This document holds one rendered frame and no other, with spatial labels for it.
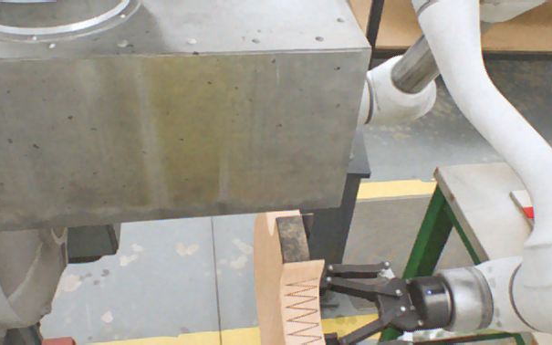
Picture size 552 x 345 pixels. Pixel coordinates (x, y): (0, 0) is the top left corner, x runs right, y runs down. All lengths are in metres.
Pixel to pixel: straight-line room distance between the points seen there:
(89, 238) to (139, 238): 1.28
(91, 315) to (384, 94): 1.32
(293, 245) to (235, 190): 0.17
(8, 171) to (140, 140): 0.09
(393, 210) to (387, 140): 0.53
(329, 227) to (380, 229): 0.66
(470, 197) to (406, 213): 1.26
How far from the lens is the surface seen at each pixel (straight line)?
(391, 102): 1.42
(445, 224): 1.27
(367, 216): 2.34
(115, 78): 0.32
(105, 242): 0.96
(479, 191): 1.18
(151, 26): 0.34
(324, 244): 1.72
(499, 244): 1.09
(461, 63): 0.87
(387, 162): 2.65
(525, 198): 1.20
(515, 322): 0.79
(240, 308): 1.98
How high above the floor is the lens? 1.68
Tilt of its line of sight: 43 degrees down
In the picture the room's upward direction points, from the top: 4 degrees clockwise
